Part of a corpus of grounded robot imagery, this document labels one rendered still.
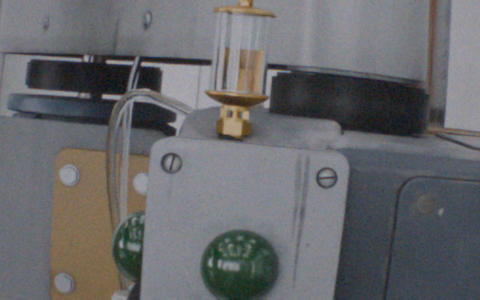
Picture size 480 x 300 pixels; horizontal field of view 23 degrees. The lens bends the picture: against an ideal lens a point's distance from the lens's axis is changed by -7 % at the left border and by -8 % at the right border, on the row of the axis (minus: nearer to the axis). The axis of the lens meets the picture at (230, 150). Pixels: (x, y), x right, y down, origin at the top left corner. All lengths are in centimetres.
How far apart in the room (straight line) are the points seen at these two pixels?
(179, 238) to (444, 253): 12
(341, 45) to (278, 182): 18
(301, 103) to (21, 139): 34
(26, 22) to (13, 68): 492
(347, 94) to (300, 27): 5
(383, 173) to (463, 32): 523
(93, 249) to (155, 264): 44
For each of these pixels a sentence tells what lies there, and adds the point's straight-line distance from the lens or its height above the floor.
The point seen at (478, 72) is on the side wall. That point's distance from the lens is 574.
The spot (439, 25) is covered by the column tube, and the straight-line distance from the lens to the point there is 101.
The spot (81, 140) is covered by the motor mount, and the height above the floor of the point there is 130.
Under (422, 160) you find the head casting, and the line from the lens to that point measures 52.
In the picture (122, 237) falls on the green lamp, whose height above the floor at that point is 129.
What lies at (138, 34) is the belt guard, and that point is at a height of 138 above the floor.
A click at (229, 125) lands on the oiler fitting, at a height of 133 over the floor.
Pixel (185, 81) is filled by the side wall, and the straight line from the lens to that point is 571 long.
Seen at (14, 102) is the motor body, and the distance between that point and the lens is 98.
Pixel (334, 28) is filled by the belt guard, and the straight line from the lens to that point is 63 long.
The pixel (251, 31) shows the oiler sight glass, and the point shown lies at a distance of 53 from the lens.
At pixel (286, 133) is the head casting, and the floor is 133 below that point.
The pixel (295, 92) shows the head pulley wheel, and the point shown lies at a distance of 63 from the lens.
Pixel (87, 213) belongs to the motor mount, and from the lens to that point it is 91.
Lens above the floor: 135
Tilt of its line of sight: 3 degrees down
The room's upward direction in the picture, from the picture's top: 5 degrees clockwise
